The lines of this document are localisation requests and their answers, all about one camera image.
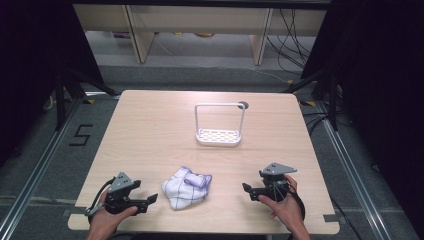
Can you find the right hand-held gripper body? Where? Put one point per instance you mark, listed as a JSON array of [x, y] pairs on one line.
[[276, 185]]

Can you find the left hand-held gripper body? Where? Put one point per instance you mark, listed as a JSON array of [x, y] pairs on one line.
[[121, 186]]

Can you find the white cloth with purple lines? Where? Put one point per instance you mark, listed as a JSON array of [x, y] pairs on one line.
[[185, 190]]

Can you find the person's right hand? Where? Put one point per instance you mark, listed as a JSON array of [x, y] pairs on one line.
[[288, 211]]

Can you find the person's left hand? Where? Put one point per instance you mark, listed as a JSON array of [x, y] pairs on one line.
[[103, 218]]

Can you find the dark round table grommet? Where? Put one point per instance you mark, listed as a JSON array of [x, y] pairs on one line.
[[245, 104]]

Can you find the black metal stand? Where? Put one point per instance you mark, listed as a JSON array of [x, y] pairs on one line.
[[60, 100]]

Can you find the purple small object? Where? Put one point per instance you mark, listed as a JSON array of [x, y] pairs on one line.
[[120, 34]]

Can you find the yellow flat object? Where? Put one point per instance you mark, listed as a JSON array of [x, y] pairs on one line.
[[204, 34]]

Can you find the light wooden desk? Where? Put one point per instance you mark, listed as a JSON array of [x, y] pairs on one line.
[[200, 18]]

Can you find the metal floor rail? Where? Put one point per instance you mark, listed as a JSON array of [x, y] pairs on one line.
[[36, 173], [353, 180]]

